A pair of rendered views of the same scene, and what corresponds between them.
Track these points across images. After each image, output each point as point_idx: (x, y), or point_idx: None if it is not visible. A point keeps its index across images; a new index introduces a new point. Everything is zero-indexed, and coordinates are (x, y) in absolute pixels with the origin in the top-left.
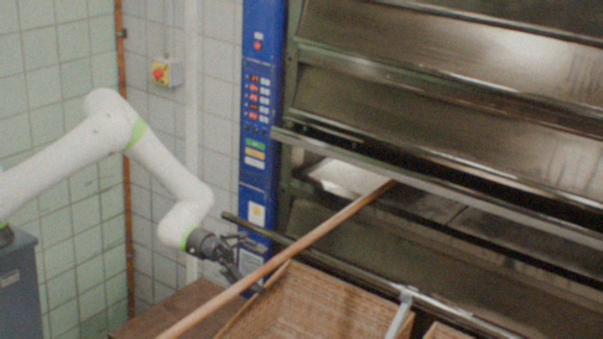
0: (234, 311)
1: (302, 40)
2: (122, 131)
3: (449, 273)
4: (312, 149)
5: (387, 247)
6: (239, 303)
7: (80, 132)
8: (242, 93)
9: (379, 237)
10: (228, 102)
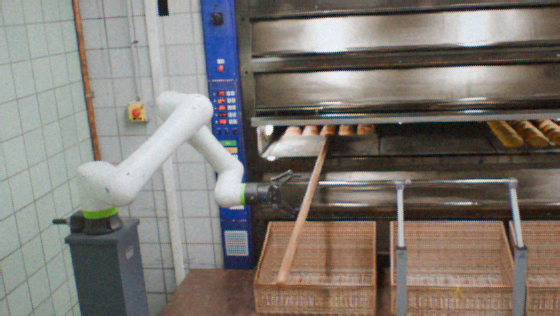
0: (235, 277)
1: (259, 54)
2: (210, 105)
3: None
4: (288, 123)
5: None
6: (234, 273)
7: (182, 111)
8: None
9: (335, 179)
10: None
